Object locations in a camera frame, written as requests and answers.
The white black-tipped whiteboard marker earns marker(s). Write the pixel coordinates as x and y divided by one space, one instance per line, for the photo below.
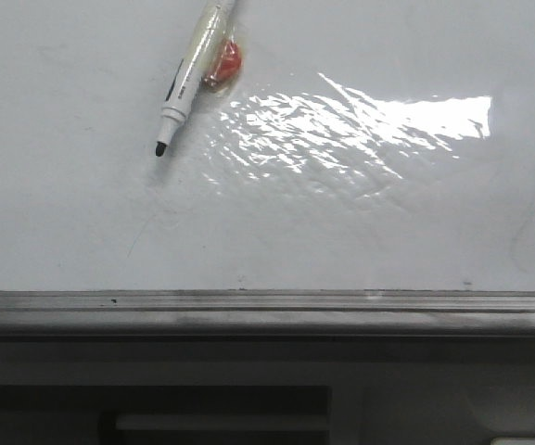
202 49

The red round magnet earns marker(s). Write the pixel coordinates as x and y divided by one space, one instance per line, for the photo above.
225 67

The grey aluminium whiteboard tray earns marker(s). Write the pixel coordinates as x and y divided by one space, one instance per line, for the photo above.
267 313

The white whiteboard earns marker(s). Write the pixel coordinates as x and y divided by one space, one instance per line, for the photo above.
364 145

